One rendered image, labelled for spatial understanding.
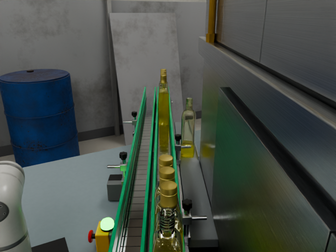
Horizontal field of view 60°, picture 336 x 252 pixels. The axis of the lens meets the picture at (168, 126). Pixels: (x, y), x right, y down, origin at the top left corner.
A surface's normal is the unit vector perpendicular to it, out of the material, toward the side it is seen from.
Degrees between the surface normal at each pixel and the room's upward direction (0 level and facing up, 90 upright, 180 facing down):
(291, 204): 90
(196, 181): 0
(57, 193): 0
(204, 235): 0
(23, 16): 90
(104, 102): 90
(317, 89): 90
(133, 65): 79
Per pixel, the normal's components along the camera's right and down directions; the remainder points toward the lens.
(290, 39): -1.00, 0.00
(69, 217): 0.00, -0.93
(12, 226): 0.74, 0.37
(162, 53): 0.47, 0.13
